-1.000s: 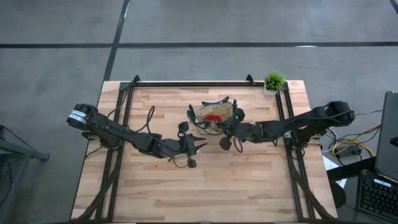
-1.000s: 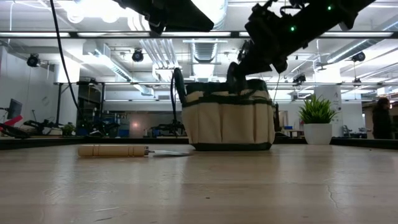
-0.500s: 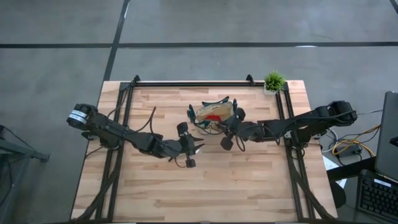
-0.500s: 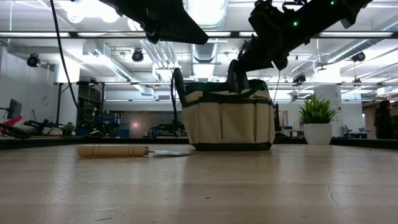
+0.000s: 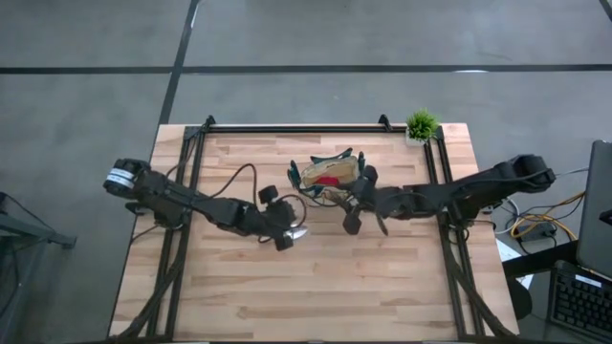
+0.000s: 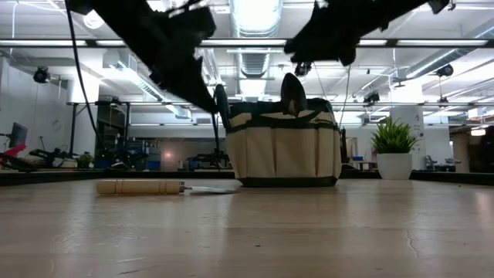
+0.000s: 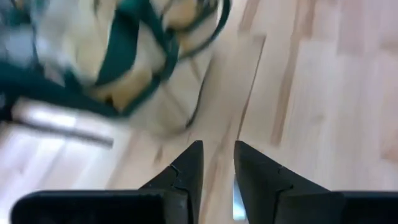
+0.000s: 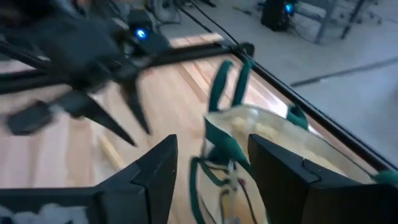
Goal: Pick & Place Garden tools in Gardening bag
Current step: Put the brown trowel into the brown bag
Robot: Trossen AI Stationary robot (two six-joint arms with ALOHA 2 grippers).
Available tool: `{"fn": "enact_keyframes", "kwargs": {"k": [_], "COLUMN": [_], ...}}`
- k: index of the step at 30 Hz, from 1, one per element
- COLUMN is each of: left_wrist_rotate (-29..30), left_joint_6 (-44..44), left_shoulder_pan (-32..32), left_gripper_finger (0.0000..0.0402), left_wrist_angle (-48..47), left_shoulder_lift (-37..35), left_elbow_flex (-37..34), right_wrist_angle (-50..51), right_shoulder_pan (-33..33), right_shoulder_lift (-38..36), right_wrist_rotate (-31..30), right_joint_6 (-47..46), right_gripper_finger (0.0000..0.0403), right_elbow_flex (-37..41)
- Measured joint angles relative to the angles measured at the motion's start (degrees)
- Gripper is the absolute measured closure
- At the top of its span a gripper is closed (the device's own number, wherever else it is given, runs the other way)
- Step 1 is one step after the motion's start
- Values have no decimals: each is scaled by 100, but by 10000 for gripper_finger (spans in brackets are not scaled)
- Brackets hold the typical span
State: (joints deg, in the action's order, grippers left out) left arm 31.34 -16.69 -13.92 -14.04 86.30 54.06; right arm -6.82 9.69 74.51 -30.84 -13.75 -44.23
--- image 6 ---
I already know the black ceiling spotlight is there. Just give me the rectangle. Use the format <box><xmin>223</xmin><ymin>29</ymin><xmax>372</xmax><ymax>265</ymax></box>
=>
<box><xmin>363</xmin><ymin>90</ymin><xmax>381</xmax><ymax>106</ymax></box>
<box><xmin>436</xmin><ymin>63</ymin><xmax>455</xmax><ymax>78</ymax></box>
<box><xmin>32</xmin><ymin>66</ymin><xmax>50</xmax><ymax>84</ymax></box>
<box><xmin>294</xmin><ymin>61</ymin><xmax>313</xmax><ymax>77</ymax></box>

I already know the small background potted plant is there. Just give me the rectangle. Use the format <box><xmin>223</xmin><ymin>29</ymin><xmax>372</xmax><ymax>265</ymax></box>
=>
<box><xmin>76</xmin><ymin>151</ymin><xmax>95</xmax><ymax>169</ymax></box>

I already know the thin hanging cable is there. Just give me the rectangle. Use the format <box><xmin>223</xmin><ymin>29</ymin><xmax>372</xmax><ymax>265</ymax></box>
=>
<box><xmin>339</xmin><ymin>63</ymin><xmax>352</xmax><ymax>124</ymax></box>

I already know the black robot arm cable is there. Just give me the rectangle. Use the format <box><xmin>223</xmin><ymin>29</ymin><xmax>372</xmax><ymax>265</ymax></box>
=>
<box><xmin>63</xmin><ymin>0</ymin><xmax>100</xmax><ymax>147</ymax></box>

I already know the beige green-trimmed gardening bag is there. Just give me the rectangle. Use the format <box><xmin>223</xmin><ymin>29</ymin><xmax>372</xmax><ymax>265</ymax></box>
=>
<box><xmin>225</xmin><ymin>97</ymin><xmax>344</xmax><ymax>188</ymax></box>

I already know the black shelving rack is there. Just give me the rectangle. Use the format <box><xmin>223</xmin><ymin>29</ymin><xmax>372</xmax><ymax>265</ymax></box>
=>
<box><xmin>95</xmin><ymin>102</ymin><xmax>130</xmax><ymax>167</ymax></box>

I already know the silver trowel with wooden handle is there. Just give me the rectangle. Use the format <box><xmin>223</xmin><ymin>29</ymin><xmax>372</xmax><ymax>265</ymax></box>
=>
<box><xmin>280</xmin><ymin>72</ymin><xmax>309</xmax><ymax>117</ymax></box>
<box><xmin>96</xmin><ymin>179</ymin><xmax>239</xmax><ymax>196</ymax></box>

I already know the green plant in white pot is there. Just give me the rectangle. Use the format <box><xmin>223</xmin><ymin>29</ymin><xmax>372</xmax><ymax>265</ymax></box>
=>
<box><xmin>370</xmin><ymin>117</ymin><xmax>420</xmax><ymax>181</ymax></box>

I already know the dark computer monitor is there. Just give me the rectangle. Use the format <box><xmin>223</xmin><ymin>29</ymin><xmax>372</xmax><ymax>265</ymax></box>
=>
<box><xmin>9</xmin><ymin>122</ymin><xmax>29</xmax><ymax>147</ymax></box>

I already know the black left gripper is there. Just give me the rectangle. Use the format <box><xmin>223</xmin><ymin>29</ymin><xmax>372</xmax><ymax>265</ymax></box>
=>
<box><xmin>134</xmin><ymin>4</ymin><xmax>218</xmax><ymax>115</ymax></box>

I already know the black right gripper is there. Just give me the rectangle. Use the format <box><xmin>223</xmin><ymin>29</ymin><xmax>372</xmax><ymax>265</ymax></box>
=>
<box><xmin>283</xmin><ymin>0</ymin><xmax>387</xmax><ymax>66</ymax></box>

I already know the white round column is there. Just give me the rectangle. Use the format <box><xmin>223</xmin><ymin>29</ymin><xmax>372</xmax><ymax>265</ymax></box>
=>
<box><xmin>389</xmin><ymin>106</ymin><xmax>425</xmax><ymax>171</ymax></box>

